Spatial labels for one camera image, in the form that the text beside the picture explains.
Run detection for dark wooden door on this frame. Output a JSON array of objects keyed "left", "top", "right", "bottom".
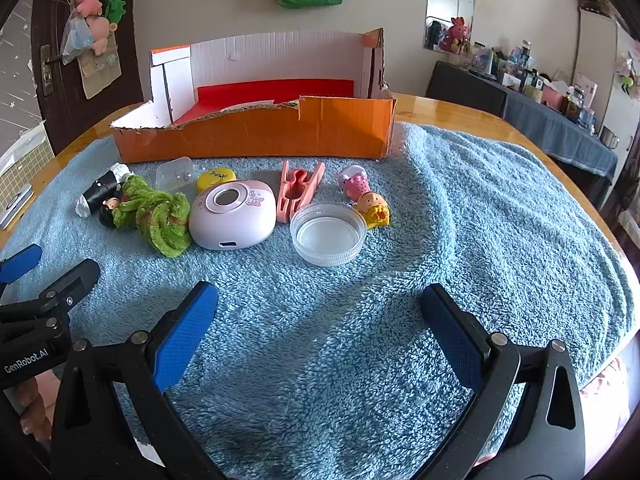
[{"left": 30, "top": 0, "right": 143, "bottom": 146}]

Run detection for yellow round lid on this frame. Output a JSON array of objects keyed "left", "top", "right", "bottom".
[{"left": 196, "top": 167, "right": 238, "bottom": 195}]

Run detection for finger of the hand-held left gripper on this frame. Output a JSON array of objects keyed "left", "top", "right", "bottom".
[
  {"left": 0, "top": 259, "right": 101, "bottom": 332},
  {"left": 0, "top": 244, "right": 43, "bottom": 286}
]

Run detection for white wardrobe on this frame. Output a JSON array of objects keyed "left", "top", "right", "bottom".
[{"left": 577, "top": 0, "right": 640, "bottom": 201}]

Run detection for orange cardboard box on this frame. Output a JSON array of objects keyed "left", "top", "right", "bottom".
[{"left": 109, "top": 27, "right": 398, "bottom": 163}]

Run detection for side table with blue cloth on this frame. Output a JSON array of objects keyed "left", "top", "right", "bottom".
[{"left": 502, "top": 72, "right": 621, "bottom": 178}]

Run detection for clear plastic bag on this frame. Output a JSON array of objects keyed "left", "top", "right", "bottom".
[{"left": 60, "top": 15, "right": 96, "bottom": 65}]

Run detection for white flat device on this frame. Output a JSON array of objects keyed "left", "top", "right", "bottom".
[{"left": 0, "top": 185, "right": 33, "bottom": 231}]

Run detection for pink oval handheld device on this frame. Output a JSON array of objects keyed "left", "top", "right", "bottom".
[{"left": 188, "top": 179, "right": 277, "bottom": 250}]

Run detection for pink clothing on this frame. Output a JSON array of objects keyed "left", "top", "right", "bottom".
[{"left": 575, "top": 355, "right": 633, "bottom": 456}]

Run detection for brass door handle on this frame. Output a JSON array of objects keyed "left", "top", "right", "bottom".
[{"left": 40, "top": 45, "right": 63, "bottom": 96}]

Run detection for red paper sheet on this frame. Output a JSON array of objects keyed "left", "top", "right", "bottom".
[{"left": 175, "top": 79, "right": 356, "bottom": 126}]

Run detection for clear plastic case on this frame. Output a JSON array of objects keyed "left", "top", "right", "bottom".
[{"left": 156, "top": 156, "right": 195, "bottom": 195}]

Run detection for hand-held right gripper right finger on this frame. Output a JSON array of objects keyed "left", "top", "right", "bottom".
[{"left": 420, "top": 282, "right": 587, "bottom": 480}]

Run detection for beige paper bag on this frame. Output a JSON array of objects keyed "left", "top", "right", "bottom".
[{"left": 77, "top": 50, "right": 123, "bottom": 100}]

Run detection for clear round plastic lid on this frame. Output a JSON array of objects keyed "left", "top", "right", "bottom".
[{"left": 290, "top": 202, "right": 367, "bottom": 267}]

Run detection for green scrunchie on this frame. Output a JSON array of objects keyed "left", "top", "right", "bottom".
[
  {"left": 137, "top": 202, "right": 193, "bottom": 259},
  {"left": 112, "top": 175, "right": 166, "bottom": 231}
]

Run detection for black-haired doll figurine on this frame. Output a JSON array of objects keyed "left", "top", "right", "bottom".
[{"left": 98, "top": 197, "right": 123, "bottom": 228}]

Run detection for pink clothes peg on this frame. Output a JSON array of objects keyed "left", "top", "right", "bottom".
[{"left": 276, "top": 160, "right": 326, "bottom": 224}]

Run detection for blue fluffy towel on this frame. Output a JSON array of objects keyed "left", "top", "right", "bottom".
[{"left": 0, "top": 122, "right": 636, "bottom": 480}]

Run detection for yellow-haired doll figurine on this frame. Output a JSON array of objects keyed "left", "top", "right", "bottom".
[{"left": 351, "top": 191, "right": 392, "bottom": 230}]

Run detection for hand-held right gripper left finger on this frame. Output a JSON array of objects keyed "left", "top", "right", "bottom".
[{"left": 50, "top": 281, "right": 228, "bottom": 480}]

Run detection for black and white figurine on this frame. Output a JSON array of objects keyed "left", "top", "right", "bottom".
[{"left": 75, "top": 162, "right": 133, "bottom": 218}]

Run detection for red plush dragon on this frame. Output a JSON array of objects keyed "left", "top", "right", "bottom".
[{"left": 440, "top": 16, "right": 473, "bottom": 53}]

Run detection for person's left hand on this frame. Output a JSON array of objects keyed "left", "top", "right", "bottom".
[{"left": 14, "top": 375, "right": 55, "bottom": 442}]

